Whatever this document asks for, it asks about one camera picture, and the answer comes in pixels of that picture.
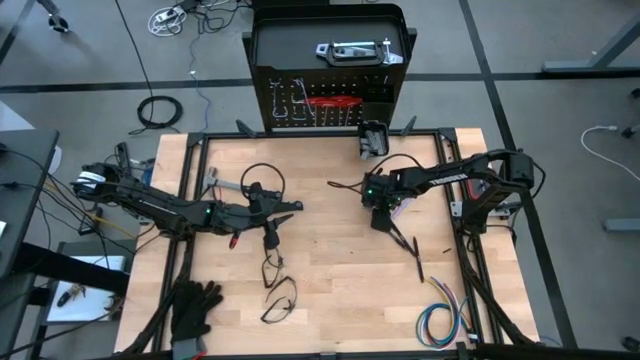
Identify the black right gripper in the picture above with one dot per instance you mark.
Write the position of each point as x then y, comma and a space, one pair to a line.
382, 220

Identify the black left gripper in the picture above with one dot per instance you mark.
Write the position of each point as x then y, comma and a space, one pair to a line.
260, 215

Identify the slim black pen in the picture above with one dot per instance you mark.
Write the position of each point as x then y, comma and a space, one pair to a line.
419, 260

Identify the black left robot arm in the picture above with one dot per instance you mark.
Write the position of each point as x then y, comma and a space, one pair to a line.
150, 204

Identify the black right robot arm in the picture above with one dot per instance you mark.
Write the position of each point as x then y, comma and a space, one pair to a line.
445, 180

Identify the black plastic pegboard bin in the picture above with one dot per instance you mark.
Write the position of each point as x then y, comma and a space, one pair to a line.
375, 156

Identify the red framed square box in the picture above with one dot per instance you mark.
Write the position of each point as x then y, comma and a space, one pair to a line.
470, 190

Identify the black pegboard box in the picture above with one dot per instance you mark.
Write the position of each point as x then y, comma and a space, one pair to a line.
378, 92

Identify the black work glove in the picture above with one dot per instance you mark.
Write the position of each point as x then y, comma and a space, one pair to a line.
192, 310

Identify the black pegboard tool stand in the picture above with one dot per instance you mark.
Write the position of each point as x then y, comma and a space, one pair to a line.
300, 50

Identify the white paper sheet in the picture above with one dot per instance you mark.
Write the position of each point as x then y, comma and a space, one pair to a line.
90, 305

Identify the black desk crossbar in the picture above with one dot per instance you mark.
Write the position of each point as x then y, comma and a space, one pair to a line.
75, 267

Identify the bunch of keys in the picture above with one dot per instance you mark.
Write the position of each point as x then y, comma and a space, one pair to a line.
67, 296

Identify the grey floor foot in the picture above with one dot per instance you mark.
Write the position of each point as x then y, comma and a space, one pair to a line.
620, 225

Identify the grey table leg foot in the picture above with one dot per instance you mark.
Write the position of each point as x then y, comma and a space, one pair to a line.
570, 66

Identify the dark grey desk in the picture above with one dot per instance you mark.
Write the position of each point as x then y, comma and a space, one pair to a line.
20, 200

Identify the black office chair base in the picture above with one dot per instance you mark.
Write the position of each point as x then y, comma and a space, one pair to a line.
59, 22

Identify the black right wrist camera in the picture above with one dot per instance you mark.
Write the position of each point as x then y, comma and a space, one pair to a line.
374, 187

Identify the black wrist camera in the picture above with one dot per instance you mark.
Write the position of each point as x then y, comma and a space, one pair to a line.
374, 187
256, 191

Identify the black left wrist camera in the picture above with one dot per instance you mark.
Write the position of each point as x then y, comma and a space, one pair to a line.
256, 191

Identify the clear safety glasses black frame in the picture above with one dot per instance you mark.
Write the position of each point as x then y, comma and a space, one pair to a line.
286, 301
264, 267

